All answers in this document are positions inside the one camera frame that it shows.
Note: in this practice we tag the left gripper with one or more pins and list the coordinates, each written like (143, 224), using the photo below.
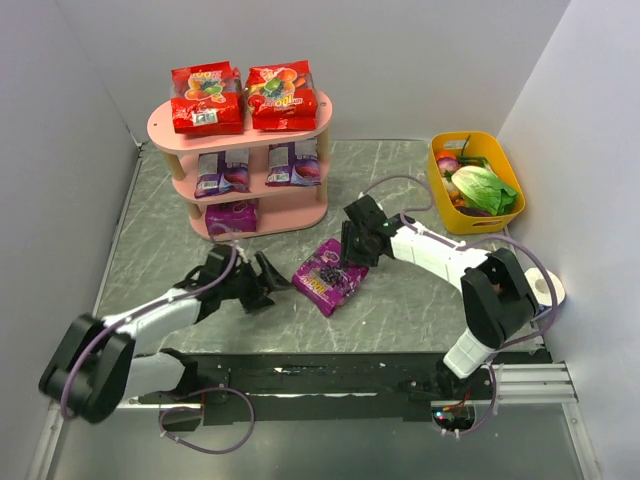
(253, 282)

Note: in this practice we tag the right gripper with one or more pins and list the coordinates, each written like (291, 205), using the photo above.
(357, 245)

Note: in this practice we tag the purple grape candy bag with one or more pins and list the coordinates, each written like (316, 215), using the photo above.
(237, 216)
(325, 281)

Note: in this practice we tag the purple Fox's berries bag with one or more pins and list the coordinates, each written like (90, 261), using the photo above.
(293, 164)
(222, 172)

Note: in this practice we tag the red fruit candy bag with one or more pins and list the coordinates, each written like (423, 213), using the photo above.
(281, 97)
(207, 99)

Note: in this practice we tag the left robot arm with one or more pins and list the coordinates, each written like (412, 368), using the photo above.
(99, 361)

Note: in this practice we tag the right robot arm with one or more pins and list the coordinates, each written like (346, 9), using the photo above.
(497, 297)

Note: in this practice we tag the pink three-tier shelf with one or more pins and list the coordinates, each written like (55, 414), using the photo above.
(279, 209)

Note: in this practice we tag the red toy vegetable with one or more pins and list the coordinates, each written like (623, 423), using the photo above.
(446, 162)

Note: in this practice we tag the green toy cabbage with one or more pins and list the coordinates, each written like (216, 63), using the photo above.
(483, 190)

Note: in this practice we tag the yellow plastic basket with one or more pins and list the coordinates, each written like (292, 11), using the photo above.
(478, 149)

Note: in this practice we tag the white tape roll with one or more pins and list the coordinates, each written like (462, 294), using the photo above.
(542, 292)

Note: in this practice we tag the black base frame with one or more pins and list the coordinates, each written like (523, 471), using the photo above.
(324, 386)

